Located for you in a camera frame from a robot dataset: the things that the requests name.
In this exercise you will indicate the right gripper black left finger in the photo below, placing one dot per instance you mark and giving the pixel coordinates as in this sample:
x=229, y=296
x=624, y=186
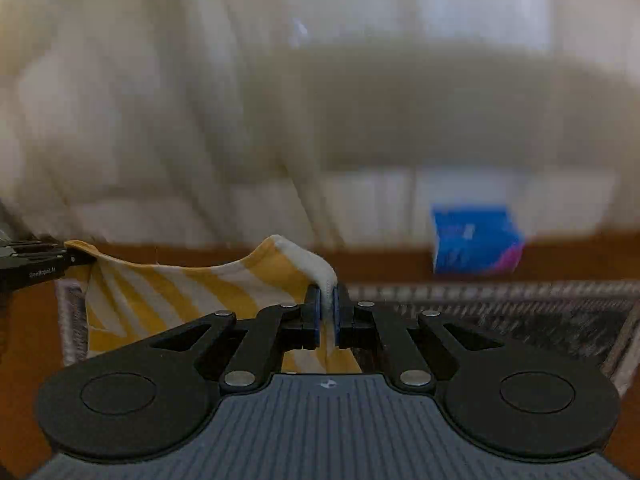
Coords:
x=239, y=354

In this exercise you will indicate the white curtain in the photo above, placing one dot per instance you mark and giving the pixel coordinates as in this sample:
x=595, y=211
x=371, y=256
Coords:
x=336, y=123

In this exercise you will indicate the blue tissue pack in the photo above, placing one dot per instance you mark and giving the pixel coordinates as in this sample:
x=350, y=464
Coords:
x=475, y=240

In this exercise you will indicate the patterned dark table mat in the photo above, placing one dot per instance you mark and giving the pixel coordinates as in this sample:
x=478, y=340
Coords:
x=590, y=321

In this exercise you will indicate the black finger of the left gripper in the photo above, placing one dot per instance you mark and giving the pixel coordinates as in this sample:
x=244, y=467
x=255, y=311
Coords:
x=31, y=262

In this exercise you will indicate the orange white striped garment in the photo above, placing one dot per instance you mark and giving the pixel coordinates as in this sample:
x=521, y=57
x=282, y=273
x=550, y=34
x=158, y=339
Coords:
x=126, y=302

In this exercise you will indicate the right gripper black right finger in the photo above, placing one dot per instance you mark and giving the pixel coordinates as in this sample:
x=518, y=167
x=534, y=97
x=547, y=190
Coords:
x=410, y=355

